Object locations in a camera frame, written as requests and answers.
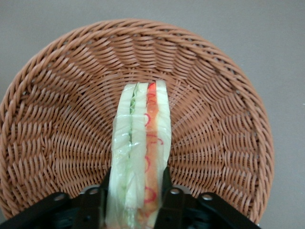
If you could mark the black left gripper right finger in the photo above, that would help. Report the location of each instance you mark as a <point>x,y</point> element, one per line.
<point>172,207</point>

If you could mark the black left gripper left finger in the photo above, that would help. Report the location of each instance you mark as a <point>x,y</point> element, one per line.
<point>93,205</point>

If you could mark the triangle sandwich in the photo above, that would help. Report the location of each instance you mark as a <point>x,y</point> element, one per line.
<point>138,143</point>

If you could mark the round brown wicker basket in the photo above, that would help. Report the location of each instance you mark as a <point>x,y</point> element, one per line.
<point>71,95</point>

